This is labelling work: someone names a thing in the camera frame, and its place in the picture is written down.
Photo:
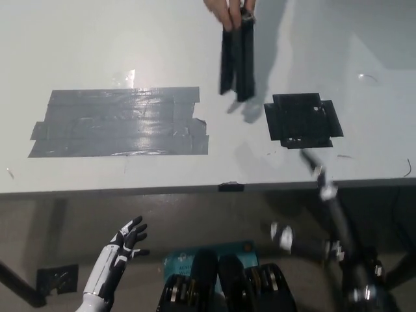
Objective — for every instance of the black stapler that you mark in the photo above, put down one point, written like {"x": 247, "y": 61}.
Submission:
{"x": 242, "y": 61}

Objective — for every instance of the person's bare hand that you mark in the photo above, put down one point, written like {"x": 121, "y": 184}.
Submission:
{"x": 219, "y": 11}

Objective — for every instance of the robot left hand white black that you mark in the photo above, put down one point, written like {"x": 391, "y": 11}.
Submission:
{"x": 112, "y": 263}

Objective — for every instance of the small black tape strip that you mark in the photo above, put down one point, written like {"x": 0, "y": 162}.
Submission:
{"x": 231, "y": 187}

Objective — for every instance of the grey duct tape patch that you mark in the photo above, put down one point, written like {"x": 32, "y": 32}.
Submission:
{"x": 120, "y": 125}

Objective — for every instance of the black tape square patch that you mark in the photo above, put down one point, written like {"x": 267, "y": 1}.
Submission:
{"x": 302, "y": 122}

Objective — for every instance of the robot right hand white black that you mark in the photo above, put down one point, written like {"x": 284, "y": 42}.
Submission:
{"x": 367, "y": 279}

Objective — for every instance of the black table leg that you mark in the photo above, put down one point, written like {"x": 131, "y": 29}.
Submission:
{"x": 403, "y": 273}
{"x": 22, "y": 289}

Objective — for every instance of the black floor tape patch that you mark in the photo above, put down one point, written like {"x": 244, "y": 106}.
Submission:
{"x": 58, "y": 279}

